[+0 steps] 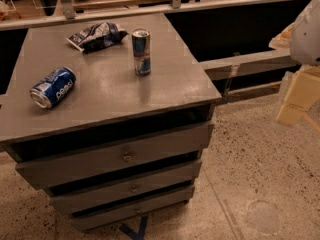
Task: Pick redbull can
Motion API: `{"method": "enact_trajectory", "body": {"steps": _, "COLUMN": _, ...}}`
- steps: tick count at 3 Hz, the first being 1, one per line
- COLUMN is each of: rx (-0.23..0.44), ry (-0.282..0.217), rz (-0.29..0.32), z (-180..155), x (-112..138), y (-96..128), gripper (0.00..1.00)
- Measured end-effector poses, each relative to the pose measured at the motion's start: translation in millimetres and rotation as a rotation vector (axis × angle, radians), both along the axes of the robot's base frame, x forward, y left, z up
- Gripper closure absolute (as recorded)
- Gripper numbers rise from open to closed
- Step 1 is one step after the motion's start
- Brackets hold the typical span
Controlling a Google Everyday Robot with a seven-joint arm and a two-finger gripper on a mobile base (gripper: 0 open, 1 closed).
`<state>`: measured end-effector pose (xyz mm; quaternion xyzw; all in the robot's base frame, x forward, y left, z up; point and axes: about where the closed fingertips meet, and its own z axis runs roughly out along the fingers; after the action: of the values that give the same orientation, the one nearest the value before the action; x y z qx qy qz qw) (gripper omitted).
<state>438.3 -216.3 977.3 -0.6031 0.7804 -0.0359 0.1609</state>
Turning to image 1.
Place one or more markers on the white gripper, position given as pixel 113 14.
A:
pixel 307 37

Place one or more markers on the red bull can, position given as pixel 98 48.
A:
pixel 141 51

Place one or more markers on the blue pepsi can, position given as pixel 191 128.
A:
pixel 53 88

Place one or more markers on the middle grey drawer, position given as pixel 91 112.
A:
pixel 156 178

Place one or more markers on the grey drawer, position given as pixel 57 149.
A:
pixel 132 209
pixel 58 170
pixel 156 178

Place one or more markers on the grey drawer cabinet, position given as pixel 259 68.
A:
pixel 109 103

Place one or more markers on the crumpled blue chip bag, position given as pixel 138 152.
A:
pixel 97 37

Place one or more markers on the bottom grey drawer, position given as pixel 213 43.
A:
pixel 132 209

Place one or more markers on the top grey drawer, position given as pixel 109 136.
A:
pixel 58 170

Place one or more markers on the grey metal railing frame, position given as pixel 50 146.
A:
pixel 121 8

